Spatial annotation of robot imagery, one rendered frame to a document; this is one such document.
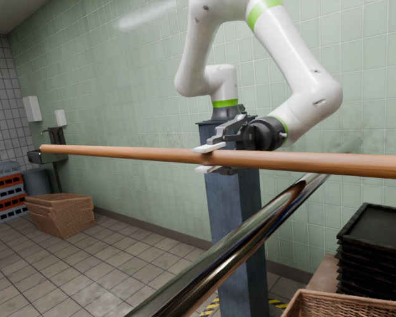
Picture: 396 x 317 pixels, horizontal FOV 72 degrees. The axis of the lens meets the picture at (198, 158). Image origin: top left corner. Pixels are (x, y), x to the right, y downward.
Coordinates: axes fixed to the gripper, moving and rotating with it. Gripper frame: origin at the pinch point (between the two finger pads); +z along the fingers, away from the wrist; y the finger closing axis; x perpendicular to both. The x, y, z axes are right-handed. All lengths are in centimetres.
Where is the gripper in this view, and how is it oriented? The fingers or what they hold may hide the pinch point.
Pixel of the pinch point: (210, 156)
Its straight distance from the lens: 53.0
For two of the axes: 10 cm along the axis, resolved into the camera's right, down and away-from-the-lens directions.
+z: -6.2, 2.4, -7.5
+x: -7.7, -0.4, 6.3
